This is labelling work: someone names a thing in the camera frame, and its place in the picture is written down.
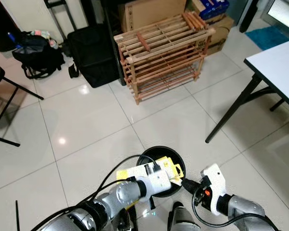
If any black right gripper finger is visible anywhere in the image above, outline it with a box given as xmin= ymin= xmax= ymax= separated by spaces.
xmin=182 ymin=178 xmax=203 ymax=194

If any yellow plastic package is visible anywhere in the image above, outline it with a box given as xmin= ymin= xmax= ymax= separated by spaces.
xmin=115 ymin=156 xmax=185 ymax=187

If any round black rubbish bin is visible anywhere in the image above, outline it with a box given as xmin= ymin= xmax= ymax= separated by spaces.
xmin=137 ymin=145 xmax=186 ymax=195

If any silver black robot leg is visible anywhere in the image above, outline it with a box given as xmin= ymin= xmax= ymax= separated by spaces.
xmin=168 ymin=202 xmax=201 ymax=231

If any thin black antenna rod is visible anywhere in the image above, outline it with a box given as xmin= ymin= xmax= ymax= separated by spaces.
xmin=15 ymin=200 xmax=21 ymax=231

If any wooden slatted shoe rack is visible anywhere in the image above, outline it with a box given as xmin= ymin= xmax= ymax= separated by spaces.
xmin=114 ymin=10 xmax=217 ymax=106

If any grey table with black legs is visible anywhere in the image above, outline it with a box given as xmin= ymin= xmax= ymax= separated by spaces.
xmin=205 ymin=42 xmax=289 ymax=144

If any small printed cardboard box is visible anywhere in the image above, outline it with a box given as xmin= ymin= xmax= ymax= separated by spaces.
xmin=198 ymin=13 xmax=236 ymax=55

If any black trolley suitcase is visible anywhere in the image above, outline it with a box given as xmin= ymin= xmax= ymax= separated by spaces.
xmin=44 ymin=0 xmax=120 ymax=89

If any blue floor mat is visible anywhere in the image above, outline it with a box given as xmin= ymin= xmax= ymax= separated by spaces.
xmin=244 ymin=25 xmax=289 ymax=51

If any large brown cardboard box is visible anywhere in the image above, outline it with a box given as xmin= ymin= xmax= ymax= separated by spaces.
xmin=119 ymin=0 xmax=187 ymax=34

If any blue carton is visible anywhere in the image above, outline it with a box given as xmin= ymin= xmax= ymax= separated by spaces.
xmin=197 ymin=0 xmax=231 ymax=21

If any black backpack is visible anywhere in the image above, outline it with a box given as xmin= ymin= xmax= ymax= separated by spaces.
xmin=12 ymin=30 xmax=66 ymax=80

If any black round container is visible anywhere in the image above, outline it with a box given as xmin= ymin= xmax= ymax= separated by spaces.
xmin=0 ymin=0 xmax=21 ymax=53

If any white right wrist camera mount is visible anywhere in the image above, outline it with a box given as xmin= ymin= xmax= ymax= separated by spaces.
xmin=200 ymin=163 xmax=230 ymax=216

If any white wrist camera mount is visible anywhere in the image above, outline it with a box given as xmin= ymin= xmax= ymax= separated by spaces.
xmin=131 ymin=162 xmax=175 ymax=196
xmin=200 ymin=163 xmax=230 ymax=216

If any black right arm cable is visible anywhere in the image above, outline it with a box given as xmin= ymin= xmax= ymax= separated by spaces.
xmin=191 ymin=196 xmax=276 ymax=230

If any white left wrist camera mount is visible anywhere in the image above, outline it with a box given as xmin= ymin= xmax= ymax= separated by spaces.
xmin=131 ymin=162 xmax=175 ymax=196

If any white panel with grey frame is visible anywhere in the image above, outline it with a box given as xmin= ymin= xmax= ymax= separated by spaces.
xmin=260 ymin=0 xmax=289 ymax=35

